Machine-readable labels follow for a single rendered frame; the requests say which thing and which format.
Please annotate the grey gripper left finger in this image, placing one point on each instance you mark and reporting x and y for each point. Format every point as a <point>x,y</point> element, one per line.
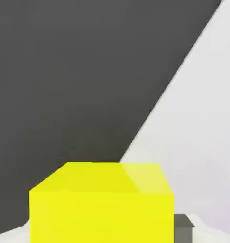
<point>14,236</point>

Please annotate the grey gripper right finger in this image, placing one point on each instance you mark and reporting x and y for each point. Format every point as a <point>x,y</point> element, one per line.
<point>185,230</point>

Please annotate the small yellow cube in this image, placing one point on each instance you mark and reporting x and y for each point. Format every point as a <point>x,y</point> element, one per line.
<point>101,208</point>

